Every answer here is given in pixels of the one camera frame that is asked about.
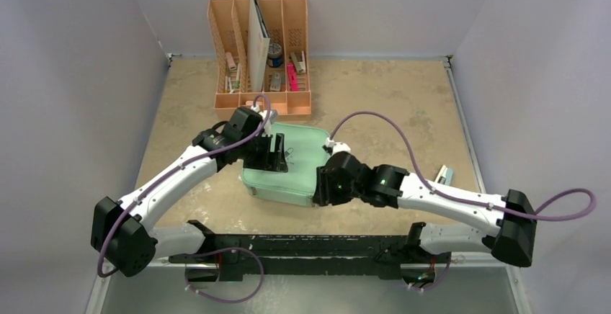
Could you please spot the grey stapler in organizer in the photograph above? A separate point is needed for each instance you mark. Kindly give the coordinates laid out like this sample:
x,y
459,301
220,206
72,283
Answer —
x,y
299,62

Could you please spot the mint green case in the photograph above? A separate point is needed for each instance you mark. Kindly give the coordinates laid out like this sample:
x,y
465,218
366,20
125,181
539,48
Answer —
x,y
304,154

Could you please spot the pink item in organizer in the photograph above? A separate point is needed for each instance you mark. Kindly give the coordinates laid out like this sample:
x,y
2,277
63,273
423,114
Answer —
x,y
292,77

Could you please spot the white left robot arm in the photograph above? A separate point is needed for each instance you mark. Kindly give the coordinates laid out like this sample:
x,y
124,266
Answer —
x,y
124,232

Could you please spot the white board in organizer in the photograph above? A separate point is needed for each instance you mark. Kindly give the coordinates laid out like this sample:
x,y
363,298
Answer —
x,y
258,43

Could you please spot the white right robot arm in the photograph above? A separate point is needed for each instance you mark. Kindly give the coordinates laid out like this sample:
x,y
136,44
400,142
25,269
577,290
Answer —
x,y
485,223

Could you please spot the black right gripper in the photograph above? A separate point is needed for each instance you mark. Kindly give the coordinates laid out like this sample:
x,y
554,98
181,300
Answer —
x,y
323,184

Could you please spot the dark round jar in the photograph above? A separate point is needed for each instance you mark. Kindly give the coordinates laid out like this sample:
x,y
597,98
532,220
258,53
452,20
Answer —
x,y
275,57

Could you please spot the pink tube in organizer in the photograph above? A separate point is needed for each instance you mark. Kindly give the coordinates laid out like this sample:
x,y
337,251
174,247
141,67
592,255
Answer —
x,y
230,62

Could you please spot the small grey box organizer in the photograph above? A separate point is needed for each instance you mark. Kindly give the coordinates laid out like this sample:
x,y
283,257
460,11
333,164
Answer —
x,y
275,81

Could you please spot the peach desk organizer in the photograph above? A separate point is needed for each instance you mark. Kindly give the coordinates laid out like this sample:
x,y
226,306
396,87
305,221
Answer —
x,y
287,24

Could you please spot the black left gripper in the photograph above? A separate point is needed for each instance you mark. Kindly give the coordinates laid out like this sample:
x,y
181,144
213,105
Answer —
x,y
263,163

